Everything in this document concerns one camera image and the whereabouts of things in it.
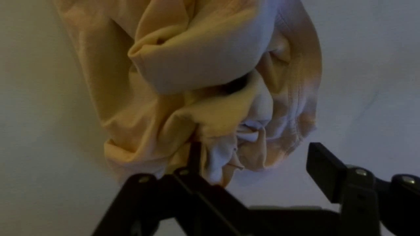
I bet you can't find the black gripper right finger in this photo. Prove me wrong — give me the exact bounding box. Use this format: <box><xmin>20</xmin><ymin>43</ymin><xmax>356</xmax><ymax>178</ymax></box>
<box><xmin>305</xmin><ymin>141</ymin><xmax>420</xmax><ymax>236</ymax></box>

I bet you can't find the cream cloth towel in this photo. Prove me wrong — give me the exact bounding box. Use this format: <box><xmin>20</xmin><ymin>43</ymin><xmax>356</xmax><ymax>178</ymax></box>
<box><xmin>52</xmin><ymin>0</ymin><xmax>325</xmax><ymax>187</ymax></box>

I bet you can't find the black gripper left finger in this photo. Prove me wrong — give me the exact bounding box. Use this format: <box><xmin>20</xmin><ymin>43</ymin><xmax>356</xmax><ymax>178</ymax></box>
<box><xmin>91</xmin><ymin>141</ymin><xmax>247</xmax><ymax>236</ymax></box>

